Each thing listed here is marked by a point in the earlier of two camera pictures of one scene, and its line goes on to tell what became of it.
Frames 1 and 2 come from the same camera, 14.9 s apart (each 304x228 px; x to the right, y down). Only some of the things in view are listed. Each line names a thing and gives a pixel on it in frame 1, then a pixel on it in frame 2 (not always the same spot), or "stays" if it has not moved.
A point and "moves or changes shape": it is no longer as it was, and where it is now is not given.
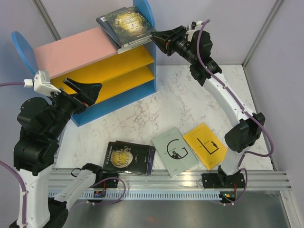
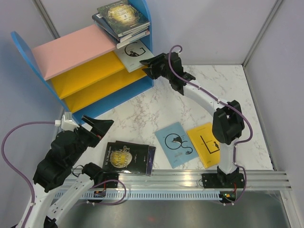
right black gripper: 166,39 → 154,61
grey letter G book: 174,151 → 131,54
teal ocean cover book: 123,49 → 119,45
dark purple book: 151,157 stays
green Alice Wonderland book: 128,25 moves or changes shape
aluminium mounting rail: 162,180 stays
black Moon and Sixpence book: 127,157 stays
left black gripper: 89,90 → 99,128
